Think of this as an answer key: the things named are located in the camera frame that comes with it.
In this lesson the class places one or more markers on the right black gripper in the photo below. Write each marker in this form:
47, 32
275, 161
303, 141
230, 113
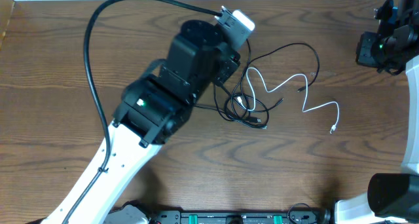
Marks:
363, 56

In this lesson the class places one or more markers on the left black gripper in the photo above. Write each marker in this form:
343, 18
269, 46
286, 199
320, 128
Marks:
227, 64

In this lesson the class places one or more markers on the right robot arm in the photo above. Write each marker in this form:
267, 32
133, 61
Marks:
391, 197

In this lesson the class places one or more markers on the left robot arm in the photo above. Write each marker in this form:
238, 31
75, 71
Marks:
152, 109

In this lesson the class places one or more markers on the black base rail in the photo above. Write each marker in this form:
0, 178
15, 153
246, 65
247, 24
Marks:
131, 214

